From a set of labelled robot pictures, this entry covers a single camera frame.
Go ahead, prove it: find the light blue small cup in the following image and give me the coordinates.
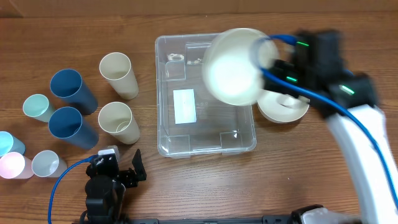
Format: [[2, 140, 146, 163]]
[[0, 131, 25, 157]]

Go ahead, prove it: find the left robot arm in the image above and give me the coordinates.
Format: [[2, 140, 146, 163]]
[[80, 148, 147, 224]]

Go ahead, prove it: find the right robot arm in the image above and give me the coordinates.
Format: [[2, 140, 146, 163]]
[[262, 30, 397, 223]]

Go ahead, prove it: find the clear plastic storage container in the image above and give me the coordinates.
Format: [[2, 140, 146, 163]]
[[155, 33, 257, 159]]

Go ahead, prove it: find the cream tall cup lower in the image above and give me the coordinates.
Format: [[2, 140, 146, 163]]
[[98, 101, 140, 144]]

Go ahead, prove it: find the cream tall cup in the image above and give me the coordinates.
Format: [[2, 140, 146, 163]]
[[98, 101, 140, 144], [99, 52, 139, 100]]

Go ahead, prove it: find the dark blue tall cup lower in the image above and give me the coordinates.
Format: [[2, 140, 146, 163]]
[[49, 106, 99, 150]]

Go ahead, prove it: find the dark blue tall cup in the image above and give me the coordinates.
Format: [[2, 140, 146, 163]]
[[49, 106, 99, 150], [50, 68, 98, 115]]

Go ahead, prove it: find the grey small cup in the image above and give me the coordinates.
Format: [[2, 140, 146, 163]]
[[32, 150, 68, 177]]

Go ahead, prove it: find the white label sticker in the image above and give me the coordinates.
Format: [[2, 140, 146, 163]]
[[173, 89, 197, 124]]

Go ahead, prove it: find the dark blue tall cup upper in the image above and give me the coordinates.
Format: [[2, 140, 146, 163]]
[[50, 68, 98, 115]]

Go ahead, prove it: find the mint green small cup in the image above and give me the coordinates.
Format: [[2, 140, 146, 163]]
[[22, 94, 55, 123]]

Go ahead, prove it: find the pink small cup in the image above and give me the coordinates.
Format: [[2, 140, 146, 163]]
[[0, 152, 34, 179]]

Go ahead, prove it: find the cream tall cup upper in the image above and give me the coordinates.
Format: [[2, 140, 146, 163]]
[[99, 52, 139, 100]]

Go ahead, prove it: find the right blue cable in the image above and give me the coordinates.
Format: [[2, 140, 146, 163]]
[[250, 34, 398, 209]]

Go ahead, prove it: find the blue cable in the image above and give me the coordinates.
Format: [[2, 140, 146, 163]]
[[47, 154, 99, 224], [250, 34, 398, 209]]

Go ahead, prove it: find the left blue cable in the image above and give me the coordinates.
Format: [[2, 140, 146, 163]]
[[47, 154, 99, 224]]

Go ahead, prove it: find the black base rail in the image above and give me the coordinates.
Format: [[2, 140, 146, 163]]
[[124, 214, 349, 224]]

